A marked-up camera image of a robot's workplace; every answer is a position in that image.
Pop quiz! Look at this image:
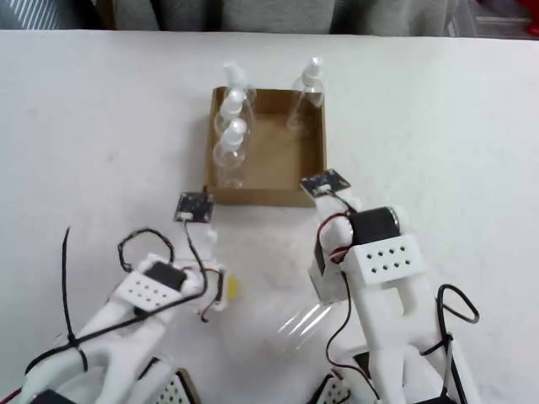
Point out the clear bottle without top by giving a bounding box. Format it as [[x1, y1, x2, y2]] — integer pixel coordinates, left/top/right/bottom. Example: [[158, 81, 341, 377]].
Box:
[[259, 301, 340, 359]]

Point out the cardboard box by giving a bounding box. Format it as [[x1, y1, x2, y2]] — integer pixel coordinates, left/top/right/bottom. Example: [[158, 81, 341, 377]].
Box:
[[204, 86, 329, 209]]

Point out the clear spray bottle white top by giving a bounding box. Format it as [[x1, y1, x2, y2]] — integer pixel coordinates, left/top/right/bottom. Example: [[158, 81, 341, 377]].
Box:
[[212, 119, 251, 189], [213, 89, 255, 145], [285, 57, 327, 137], [221, 61, 257, 124]]

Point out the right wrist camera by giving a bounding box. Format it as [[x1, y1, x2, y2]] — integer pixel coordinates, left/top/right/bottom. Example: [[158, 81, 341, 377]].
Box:
[[299, 168, 352, 199]]

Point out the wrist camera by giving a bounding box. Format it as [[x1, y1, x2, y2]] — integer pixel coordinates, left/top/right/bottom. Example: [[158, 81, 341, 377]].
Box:
[[299, 168, 352, 199], [173, 190, 216, 225]]

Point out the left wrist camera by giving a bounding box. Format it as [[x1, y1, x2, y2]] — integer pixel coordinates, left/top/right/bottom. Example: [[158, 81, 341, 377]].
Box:
[[173, 190, 216, 225]]

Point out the black cable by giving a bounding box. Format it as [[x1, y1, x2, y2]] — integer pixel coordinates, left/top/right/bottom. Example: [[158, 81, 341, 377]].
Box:
[[420, 284, 482, 358]]

